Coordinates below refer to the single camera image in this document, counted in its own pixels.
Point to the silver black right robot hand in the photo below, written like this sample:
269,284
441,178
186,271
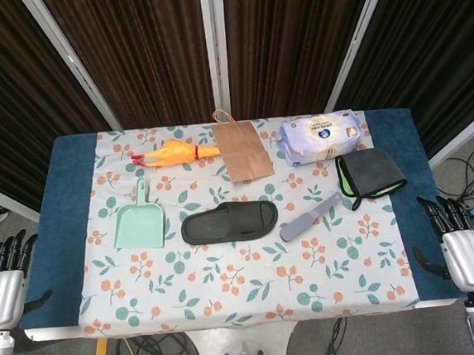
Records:
470,257

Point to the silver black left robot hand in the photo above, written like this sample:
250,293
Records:
2,297

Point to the blue table cover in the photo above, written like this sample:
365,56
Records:
68,192

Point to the grey cloth with green edge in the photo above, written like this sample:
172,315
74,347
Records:
371,172

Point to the mint green plastic dustpan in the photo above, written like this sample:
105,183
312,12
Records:
139,227

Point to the purple tissue pack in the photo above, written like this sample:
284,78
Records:
320,137

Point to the dark ribbed divider panel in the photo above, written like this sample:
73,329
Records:
6,102
139,53
291,35
429,52

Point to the black rubber slipper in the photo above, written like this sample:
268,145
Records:
208,230

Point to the yellow rubber chicken toy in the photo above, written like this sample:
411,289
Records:
176,153

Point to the floral print tablecloth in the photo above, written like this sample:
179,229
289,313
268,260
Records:
237,277

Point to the brown paper bag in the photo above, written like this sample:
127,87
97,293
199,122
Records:
243,152

